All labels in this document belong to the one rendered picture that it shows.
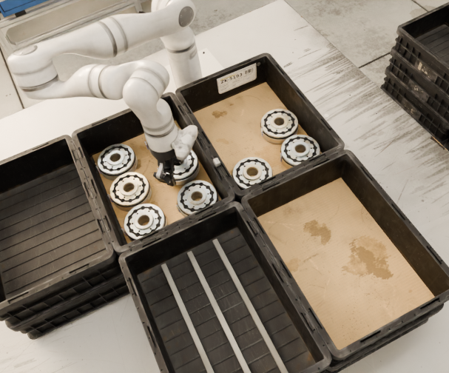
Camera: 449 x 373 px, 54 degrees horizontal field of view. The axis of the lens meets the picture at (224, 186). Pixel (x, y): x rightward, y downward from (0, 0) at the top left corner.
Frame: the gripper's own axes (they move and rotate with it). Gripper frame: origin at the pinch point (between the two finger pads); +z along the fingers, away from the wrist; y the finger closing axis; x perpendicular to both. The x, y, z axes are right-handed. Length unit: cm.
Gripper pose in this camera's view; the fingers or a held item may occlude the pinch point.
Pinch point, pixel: (174, 173)
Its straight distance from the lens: 115.0
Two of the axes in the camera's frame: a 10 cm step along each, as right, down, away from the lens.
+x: 9.4, 2.3, -2.4
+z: 0.9, 5.3, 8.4
